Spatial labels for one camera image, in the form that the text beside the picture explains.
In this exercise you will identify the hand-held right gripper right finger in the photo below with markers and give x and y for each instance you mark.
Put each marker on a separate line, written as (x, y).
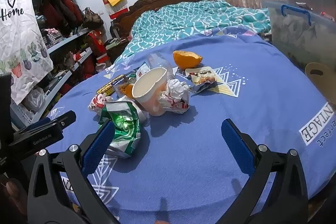
(237, 146)

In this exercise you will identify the blue printed bedsheet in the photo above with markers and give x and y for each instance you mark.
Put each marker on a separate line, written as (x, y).
(197, 134)

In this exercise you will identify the dark wooden nightstand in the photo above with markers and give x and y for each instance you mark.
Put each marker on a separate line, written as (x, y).
(115, 49)

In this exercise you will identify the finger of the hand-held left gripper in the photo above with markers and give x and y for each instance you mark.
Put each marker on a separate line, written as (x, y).
(39, 138)
(64, 117)

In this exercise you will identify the clear plastic bottle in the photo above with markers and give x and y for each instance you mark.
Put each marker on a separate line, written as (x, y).
(157, 60)

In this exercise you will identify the red white candy wrapper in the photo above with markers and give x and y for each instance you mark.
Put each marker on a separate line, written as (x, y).
(98, 103)

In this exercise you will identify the grey metal shelf rack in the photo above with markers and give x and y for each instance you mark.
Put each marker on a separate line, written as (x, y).
(65, 39)

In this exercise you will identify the carved wooden headboard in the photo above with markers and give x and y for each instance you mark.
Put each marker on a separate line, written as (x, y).
(147, 1)

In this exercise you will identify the white printed tote bag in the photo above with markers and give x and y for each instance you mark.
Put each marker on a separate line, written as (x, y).
(18, 43)

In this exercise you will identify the white brown snack wrapper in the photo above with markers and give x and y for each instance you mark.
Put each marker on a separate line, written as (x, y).
(203, 77)

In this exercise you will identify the brown handbag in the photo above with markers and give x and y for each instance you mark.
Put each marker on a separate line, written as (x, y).
(92, 18)

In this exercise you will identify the teal patterned quilt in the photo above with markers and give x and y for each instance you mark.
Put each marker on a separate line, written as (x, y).
(178, 19)

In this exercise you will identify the small orange peel piece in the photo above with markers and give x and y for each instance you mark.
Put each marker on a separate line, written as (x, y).
(128, 90)

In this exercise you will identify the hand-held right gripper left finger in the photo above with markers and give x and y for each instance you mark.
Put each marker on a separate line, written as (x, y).
(97, 145)

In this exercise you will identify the white paper cup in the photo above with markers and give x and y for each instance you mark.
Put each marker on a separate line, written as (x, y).
(149, 102)

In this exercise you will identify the large orange peel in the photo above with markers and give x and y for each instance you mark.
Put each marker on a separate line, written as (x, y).
(186, 59)

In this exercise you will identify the green foil packet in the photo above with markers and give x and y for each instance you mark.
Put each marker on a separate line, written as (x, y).
(123, 119)

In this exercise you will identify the person's left hand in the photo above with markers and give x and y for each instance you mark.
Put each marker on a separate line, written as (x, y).
(11, 195)

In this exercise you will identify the white red snack packet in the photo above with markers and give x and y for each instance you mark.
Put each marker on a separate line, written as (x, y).
(140, 71)

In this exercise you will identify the dark red bags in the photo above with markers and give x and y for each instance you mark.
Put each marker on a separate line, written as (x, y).
(60, 8)

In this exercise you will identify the white red paper wrapper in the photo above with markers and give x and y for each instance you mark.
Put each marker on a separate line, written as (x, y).
(174, 98)

